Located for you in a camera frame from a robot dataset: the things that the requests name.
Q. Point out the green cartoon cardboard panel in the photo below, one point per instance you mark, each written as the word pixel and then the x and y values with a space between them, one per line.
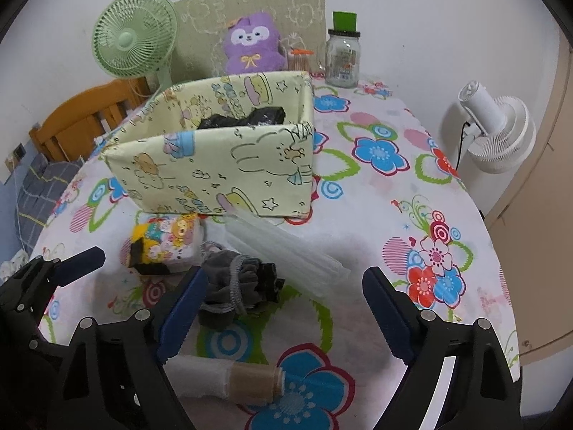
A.
pixel 198 52

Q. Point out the glass mug jar green lid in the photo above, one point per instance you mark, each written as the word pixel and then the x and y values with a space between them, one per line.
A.
pixel 342 51

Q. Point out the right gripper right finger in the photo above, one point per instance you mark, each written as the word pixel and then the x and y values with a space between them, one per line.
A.
pixel 481 393

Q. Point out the black plastic bag roll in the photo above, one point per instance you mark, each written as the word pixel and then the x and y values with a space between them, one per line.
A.
pixel 260 116

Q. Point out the yellow cartoon fabric box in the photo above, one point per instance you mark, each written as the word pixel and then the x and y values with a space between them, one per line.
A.
pixel 168 165

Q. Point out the yellow cartoon tissue pack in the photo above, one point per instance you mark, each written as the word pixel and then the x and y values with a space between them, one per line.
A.
pixel 166 245

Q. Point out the floral tablecloth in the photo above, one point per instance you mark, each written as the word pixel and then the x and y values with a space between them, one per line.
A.
pixel 385 195

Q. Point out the white floor fan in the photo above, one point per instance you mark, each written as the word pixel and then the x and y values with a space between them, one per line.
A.
pixel 500 134

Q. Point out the grey drawstring pouch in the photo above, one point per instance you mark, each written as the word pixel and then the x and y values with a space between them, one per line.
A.
pixel 238 285

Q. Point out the grey plaid pillow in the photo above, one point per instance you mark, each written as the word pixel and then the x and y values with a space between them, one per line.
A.
pixel 39 193

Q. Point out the cotton swab container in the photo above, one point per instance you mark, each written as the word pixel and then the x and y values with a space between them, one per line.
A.
pixel 299 59

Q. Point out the beige door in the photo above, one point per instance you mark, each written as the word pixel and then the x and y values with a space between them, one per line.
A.
pixel 531 229

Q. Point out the purple plush toy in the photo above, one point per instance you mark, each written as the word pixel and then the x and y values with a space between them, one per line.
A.
pixel 252 45

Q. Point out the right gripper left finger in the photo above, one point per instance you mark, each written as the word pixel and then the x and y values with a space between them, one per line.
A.
pixel 114 378

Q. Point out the green desk fan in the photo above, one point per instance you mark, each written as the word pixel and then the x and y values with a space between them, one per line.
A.
pixel 136 38

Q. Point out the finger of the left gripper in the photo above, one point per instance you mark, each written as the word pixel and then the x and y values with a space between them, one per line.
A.
pixel 78 266
pixel 25 300

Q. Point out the wall power outlet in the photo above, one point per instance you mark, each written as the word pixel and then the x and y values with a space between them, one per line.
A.
pixel 19 153

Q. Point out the clear plastic bag bundle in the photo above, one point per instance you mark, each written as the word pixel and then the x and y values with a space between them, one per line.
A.
pixel 306 268

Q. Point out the beige gauze roll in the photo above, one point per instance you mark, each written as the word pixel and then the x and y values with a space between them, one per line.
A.
pixel 238 382

